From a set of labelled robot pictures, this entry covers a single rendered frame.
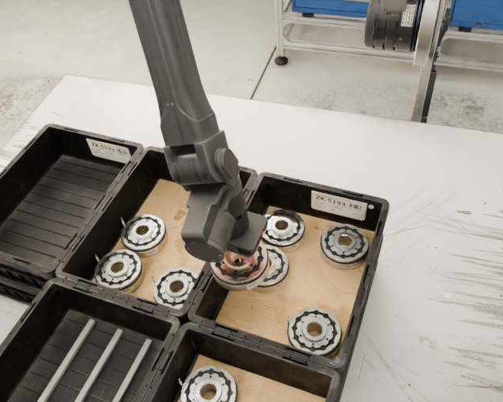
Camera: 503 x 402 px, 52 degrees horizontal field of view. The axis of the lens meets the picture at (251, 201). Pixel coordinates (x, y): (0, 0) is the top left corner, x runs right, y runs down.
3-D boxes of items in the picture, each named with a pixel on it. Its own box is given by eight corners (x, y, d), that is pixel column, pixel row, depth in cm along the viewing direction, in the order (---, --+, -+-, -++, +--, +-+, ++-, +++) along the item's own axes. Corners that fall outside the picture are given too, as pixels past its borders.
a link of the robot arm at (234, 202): (245, 168, 74) (207, 163, 76) (231, 207, 71) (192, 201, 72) (250, 196, 80) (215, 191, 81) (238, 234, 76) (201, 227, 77)
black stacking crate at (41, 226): (63, 155, 145) (48, 124, 137) (156, 178, 137) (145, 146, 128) (-34, 267, 122) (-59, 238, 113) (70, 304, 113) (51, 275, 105)
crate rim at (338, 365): (260, 177, 121) (259, 170, 119) (390, 206, 112) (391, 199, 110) (186, 325, 97) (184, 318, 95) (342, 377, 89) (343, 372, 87)
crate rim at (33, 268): (50, 128, 138) (47, 121, 136) (148, 151, 129) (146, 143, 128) (-56, 244, 115) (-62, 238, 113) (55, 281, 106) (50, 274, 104)
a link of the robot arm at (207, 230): (227, 141, 68) (175, 147, 73) (200, 212, 62) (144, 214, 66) (263, 195, 77) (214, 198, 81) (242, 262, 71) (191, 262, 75)
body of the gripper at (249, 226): (254, 256, 81) (249, 231, 75) (196, 238, 84) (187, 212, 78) (269, 223, 84) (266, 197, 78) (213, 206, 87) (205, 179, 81)
